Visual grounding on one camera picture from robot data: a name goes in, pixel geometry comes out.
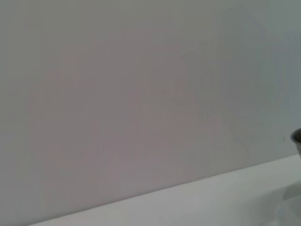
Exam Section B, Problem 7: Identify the stainless steel mixing bowl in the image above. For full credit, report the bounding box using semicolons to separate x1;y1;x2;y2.
290;128;301;156

